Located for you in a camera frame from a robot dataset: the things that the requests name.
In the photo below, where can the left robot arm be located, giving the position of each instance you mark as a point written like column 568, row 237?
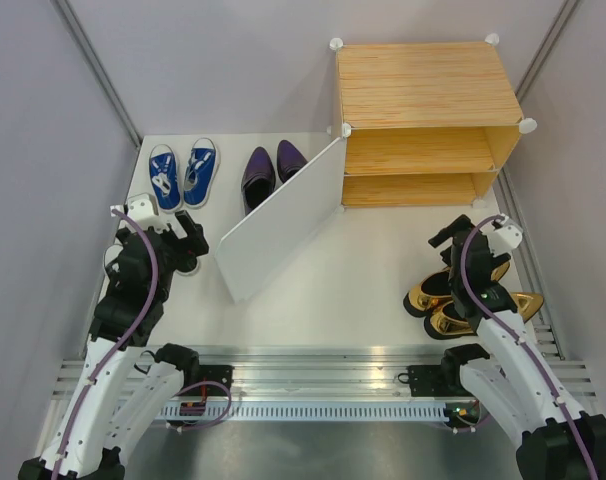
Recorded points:
column 98, row 434

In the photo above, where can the right blue canvas sneaker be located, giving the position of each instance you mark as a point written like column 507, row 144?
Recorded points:
column 200, row 172

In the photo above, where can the right purple pointed loafer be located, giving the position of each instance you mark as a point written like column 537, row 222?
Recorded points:
column 289, row 160

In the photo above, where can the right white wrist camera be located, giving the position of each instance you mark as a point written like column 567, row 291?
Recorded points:
column 503, row 235

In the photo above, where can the black white sneaker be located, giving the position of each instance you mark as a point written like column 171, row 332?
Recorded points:
column 188, row 266
column 110, row 258

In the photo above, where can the left blue canvas sneaker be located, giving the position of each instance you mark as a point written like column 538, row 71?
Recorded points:
column 163, row 173

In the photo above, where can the white slotted cable duct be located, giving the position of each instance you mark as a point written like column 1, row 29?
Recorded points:
column 404, row 411

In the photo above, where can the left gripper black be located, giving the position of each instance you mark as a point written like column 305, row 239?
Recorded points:
column 193, row 244

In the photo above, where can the blue canvas sneaker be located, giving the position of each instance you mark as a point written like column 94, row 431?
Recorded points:
column 200, row 172
column 163, row 173

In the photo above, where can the wooden shoe cabinet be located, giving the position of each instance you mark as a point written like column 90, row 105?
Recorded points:
column 425, row 124

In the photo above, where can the gold loafer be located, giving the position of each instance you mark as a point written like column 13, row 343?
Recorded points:
column 444, row 323
column 439, row 288

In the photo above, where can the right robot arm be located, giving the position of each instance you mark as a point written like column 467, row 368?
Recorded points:
column 554, row 436

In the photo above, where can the purple pointed loafer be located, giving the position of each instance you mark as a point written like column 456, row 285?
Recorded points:
column 289, row 160
column 258, row 181

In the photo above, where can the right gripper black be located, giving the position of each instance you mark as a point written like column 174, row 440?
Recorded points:
column 462, row 222

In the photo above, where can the black white sneaker near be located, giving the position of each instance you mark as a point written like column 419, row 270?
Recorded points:
column 110, row 258

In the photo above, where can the black white sneaker far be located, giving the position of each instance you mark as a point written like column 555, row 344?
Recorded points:
column 188, row 266

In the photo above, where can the left purple pointed loafer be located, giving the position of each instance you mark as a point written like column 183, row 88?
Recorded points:
column 258, row 181

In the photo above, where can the white cabinet door panel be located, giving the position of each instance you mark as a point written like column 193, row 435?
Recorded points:
column 251, row 253

